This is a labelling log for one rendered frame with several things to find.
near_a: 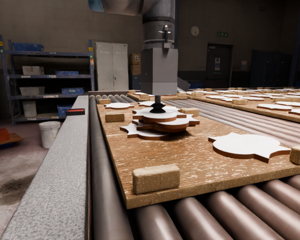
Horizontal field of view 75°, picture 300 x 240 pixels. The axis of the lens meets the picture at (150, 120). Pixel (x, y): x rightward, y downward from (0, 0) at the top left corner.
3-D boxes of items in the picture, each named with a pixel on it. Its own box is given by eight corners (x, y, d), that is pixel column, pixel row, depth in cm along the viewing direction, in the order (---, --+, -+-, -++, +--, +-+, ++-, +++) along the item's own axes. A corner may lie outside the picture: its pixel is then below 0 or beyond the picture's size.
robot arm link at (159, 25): (165, 30, 50) (182, 22, 43) (165, 48, 51) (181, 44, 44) (138, 27, 48) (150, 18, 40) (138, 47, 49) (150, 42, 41)
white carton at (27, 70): (23, 75, 438) (22, 65, 434) (29, 75, 466) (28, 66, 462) (39, 75, 443) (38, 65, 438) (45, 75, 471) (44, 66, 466)
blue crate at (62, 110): (58, 116, 465) (57, 107, 461) (57, 113, 502) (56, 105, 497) (85, 114, 493) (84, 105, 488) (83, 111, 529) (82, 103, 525)
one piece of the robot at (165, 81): (199, 33, 44) (195, 104, 48) (180, 39, 53) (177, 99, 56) (151, 28, 40) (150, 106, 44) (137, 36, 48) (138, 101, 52)
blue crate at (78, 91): (61, 95, 467) (60, 88, 464) (64, 93, 503) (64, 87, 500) (83, 94, 478) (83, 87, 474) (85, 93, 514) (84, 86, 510)
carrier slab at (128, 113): (102, 126, 61) (101, 121, 61) (96, 107, 100) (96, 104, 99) (199, 119, 72) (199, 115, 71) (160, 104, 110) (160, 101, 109)
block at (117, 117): (105, 123, 59) (105, 114, 59) (105, 121, 61) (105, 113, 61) (125, 121, 61) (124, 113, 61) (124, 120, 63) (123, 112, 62)
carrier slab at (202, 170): (126, 210, 23) (125, 198, 23) (101, 126, 61) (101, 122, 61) (327, 168, 33) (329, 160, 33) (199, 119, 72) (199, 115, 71)
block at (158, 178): (135, 196, 23) (135, 175, 23) (132, 188, 25) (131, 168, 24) (180, 188, 25) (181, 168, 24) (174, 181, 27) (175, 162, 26)
